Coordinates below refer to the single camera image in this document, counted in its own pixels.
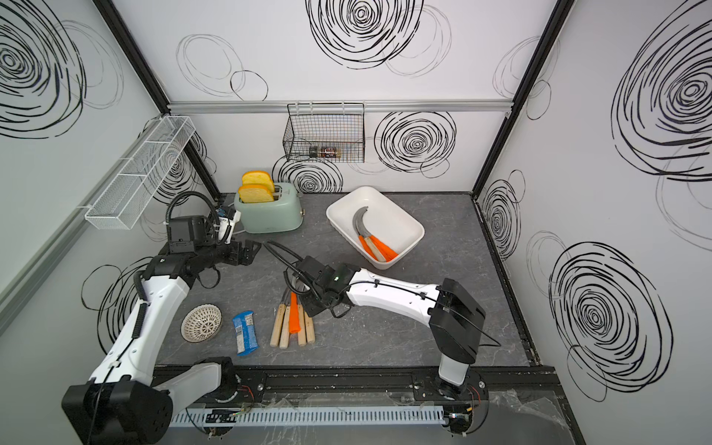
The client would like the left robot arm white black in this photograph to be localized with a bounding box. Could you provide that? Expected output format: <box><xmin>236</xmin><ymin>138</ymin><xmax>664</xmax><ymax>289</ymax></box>
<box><xmin>61</xmin><ymin>240</ymin><xmax>261</xmax><ymax>444</ymax></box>

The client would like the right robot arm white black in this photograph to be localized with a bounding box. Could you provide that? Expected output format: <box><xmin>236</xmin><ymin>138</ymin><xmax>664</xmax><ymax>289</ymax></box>
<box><xmin>286</xmin><ymin>256</ymin><xmax>486</xmax><ymax>393</ymax></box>

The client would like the white rectangular storage box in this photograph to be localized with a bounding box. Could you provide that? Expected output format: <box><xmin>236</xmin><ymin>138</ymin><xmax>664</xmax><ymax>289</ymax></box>
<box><xmin>326</xmin><ymin>187</ymin><xmax>425</xmax><ymax>270</ymax></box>

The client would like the white round sink strainer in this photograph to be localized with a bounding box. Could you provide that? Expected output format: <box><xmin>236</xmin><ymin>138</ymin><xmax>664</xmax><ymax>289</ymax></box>
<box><xmin>180</xmin><ymin>304</ymin><xmax>223</xmax><ymax>343</ymax></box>

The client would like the mint green toaster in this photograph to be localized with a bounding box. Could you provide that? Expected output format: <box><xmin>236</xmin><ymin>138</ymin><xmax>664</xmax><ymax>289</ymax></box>
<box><xmin>234</xmin><ymin>183</ymin><xmax>304</xmax><ymax>235</ymax></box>

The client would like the blue snack packet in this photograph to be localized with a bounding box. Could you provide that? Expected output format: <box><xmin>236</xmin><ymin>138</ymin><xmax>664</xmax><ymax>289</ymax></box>
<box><xmin>232</xmin><ymin>311</ymin><xmax>259</xmax><ymax>356</ymax></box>

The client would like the front yellow toast slice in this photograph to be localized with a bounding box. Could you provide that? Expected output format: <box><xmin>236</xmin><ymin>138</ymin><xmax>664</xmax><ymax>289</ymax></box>
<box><xmin>237</xmin><ymin>184</ymin><xmax>274</xmax><ymax>204</ymax></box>

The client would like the yellow toast slice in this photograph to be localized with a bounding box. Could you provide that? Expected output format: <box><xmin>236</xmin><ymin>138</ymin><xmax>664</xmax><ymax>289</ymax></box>
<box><xmin>237</xmin><ymin>184</ymin><xmax>274</xmax><ymax>204</ymax></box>
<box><xmin>241</xmin><ymin>171</ymin><xmax>274</xmax><ymax>190</ymax></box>

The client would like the rear yellow toast slice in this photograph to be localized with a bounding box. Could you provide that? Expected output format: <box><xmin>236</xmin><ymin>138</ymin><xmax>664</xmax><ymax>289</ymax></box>
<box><xmin>241</xmin><ymin>171</ymin><xmax>274</xmax><ymax>190</ymax></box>

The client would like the small jar in basket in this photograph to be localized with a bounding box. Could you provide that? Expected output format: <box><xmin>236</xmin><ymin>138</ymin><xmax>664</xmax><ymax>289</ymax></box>
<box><xmin>308</xmin><ymin>146</ymin><xmax>341</xmax><ymax>159</ymax></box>

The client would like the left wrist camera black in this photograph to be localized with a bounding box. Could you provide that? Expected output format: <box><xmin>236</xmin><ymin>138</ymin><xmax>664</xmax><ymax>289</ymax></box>
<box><xmin>168</xmin><ymin>215</ymin><xmax>213</xmax><ymax>246</ymax></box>

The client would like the white mesh wall shelf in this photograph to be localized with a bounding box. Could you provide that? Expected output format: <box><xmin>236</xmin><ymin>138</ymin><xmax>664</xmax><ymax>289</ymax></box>
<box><xmin>85</xmin><ymin>116</ymin><xmax>196</xmax><ymax>230</ymax></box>

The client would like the white slotted cable duct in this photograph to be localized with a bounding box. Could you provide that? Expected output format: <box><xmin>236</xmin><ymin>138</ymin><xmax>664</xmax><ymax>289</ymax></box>
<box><xmin>170</xmin><ymin>406</ymin><xmax>446</xmax><ymax>429</ymax></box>

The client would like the black wire wall basket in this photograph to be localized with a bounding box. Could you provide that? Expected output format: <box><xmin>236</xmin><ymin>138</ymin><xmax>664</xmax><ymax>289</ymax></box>
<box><xmin>282</xmin><ymin>102</ymin><xmax>366</xmax><ymax>164</ymax></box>

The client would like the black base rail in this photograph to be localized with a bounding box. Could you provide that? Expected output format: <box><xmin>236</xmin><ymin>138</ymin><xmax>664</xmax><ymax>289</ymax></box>
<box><xmin>146</xmin><ymin>363</ymin><xmax>563</xmax><ymax>402</ymax></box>

